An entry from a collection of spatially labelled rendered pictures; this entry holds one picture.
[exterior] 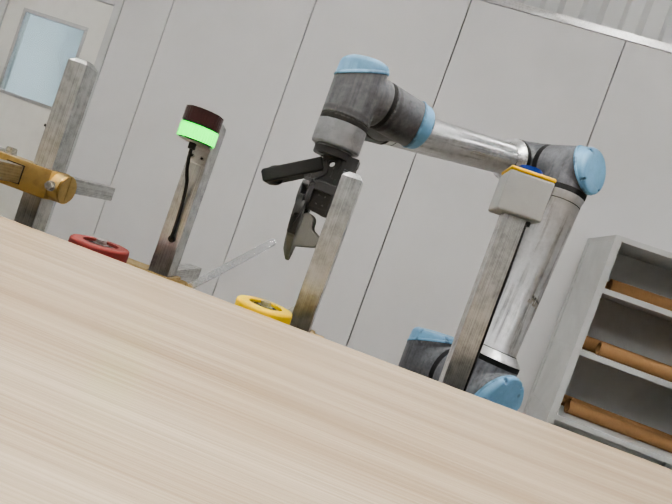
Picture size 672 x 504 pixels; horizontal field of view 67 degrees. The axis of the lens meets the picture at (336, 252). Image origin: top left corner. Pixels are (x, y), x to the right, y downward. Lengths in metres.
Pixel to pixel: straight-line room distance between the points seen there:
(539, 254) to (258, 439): 1.09
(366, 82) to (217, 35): 3.13
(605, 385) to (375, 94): 3.01
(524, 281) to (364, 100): 0.64
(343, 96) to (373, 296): 2.61
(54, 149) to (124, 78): 3.22
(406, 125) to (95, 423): 0.79
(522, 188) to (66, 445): 0.70
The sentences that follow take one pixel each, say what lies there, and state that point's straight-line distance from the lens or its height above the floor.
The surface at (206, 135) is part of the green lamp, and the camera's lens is 0.82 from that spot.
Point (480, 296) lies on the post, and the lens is 0.83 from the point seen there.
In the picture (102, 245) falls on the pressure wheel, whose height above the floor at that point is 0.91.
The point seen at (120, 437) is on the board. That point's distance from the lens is 0.28.
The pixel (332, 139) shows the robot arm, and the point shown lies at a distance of 0.89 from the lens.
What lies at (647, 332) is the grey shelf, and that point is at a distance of 3.71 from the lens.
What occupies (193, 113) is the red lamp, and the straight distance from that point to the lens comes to 0.83.
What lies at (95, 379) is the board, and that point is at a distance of 0.34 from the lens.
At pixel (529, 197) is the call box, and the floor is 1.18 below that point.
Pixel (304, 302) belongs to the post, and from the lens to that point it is 0.82.
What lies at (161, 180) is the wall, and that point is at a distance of 3.87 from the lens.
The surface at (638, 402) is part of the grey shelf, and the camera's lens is 3.77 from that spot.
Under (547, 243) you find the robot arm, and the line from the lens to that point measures 1.34.
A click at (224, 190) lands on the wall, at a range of 3.67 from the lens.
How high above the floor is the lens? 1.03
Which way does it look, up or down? 2 degrees down
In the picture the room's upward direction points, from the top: 20 degrees clockwise
